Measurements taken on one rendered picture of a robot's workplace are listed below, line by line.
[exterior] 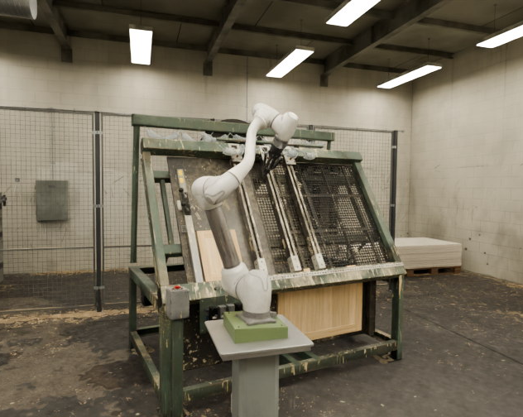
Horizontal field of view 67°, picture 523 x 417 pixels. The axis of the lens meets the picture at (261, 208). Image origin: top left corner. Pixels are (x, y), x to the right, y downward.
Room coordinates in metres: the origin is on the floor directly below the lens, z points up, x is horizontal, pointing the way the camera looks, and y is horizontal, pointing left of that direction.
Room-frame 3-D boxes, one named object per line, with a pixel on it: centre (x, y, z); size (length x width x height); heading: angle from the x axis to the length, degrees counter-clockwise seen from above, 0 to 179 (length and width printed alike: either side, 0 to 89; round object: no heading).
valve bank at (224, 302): (2.67, 0.16, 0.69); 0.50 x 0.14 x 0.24; 117
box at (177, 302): (2.41, 0.52, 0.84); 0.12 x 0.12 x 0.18; 27
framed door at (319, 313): (3.40, -0.54, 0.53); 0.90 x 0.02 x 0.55; 117
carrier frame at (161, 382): (3.64, -0.02, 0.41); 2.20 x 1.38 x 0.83; 117
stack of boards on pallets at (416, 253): (7.43, -2.44, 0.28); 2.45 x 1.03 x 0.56; 107
